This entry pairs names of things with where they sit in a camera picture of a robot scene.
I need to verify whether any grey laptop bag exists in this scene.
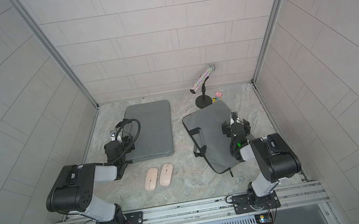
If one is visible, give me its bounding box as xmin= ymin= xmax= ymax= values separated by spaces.
xmin=182 ymin=101 xmax=255 ymax=174
xmin=123 ymin=100 xmax=174 ymax=163

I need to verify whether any pink computer mouse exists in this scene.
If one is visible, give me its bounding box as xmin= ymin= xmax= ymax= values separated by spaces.
xmin=145 ymin=167 xmax=158 ymax=191
xmin=159 ymin=163 xmax=174 ymax=187

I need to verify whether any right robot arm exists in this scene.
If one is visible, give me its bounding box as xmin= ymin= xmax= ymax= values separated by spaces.
xmin=222 ymin=118 xmax=302 ymax=214

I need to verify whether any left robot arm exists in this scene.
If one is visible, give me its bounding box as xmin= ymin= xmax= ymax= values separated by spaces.
xmin=46 ymin=136 xmax=143 ymax=224

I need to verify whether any pink yellow toy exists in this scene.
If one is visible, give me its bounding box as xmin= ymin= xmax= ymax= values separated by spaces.
xmin=212 ymin=92 xmax=223 ymax=103

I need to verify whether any black microphone stand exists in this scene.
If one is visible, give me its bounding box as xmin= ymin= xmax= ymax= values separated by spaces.
xmin=195 ymin=77 xmax=212 ymax=109

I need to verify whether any glitter microphone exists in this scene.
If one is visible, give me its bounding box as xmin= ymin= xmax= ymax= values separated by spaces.
xmin=190 ymin=64 xmax=215 ymax=94

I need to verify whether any right circuit board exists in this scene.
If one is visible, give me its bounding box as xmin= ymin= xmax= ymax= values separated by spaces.
xmin=255 ymin=212 xmax=274 ymax=224

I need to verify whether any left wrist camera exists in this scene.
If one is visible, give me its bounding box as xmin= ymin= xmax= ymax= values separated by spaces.
xmin=110 ymin=129 xmax=123 ymax=142

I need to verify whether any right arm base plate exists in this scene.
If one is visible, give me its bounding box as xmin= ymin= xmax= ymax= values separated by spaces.
xmin=227 ymin=191 xmax=281 ymax=214

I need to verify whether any aluminium mounting rail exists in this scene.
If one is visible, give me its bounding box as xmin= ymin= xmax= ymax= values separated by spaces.
xmin=54 ymin=181 xmax=330 ymax=224

